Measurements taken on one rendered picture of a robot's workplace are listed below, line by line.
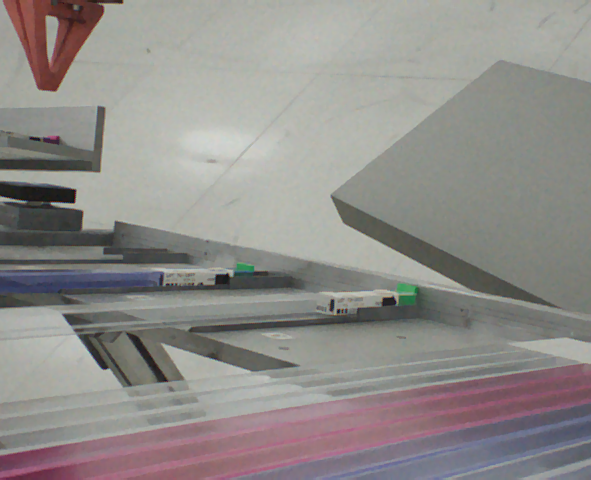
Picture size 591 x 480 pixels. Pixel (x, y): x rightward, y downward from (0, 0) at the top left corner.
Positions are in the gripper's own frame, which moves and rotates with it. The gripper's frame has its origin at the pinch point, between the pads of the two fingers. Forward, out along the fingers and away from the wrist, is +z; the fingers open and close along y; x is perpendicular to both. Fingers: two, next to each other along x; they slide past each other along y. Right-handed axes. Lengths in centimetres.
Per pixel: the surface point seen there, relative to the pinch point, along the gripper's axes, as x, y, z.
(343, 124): 128, -77, 1
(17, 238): -4.2, 4.0, 12.1
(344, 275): 4.8, 28.9, 10.7
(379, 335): -3.7, 38.7, 11.8
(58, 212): -0.8, 3.9, 10.1
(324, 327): -5.3, 36.1, 11.8
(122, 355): 8.3, 2.2, 23.0
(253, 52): 147, -127, -15
